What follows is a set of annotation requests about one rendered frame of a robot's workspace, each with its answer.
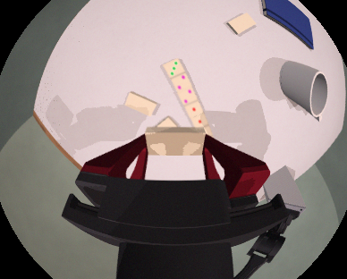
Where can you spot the blue notebook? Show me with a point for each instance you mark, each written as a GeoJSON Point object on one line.
{"type": "Point", "coordinates": [291, 18]}

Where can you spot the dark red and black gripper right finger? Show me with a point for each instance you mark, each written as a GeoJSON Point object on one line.
{"type": "Point", "coordinates": [244, 175]}

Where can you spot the grey mug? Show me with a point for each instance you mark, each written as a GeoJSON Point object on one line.
{"type": "Point", "coordinates": [296, 80]}

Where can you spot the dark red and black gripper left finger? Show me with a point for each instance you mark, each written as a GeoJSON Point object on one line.
{"type": "Point", "coordinates": [115, 162]}

